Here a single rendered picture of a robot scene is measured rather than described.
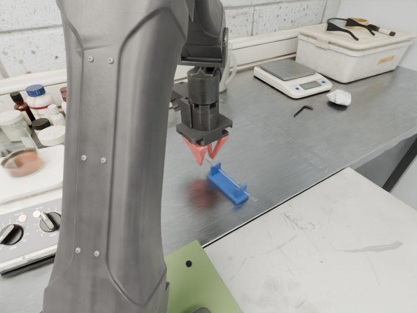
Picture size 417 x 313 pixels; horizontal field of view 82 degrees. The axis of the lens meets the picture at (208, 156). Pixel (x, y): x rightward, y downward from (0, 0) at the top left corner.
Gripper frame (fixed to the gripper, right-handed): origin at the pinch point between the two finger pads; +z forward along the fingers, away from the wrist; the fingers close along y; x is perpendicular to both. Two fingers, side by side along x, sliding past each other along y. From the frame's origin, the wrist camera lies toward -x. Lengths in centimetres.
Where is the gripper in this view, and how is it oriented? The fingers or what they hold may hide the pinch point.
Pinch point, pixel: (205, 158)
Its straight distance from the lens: 54.1
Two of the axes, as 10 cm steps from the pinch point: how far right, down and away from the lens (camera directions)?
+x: 6.1, 5.0, -6.2
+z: 0.1, 7.7, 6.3
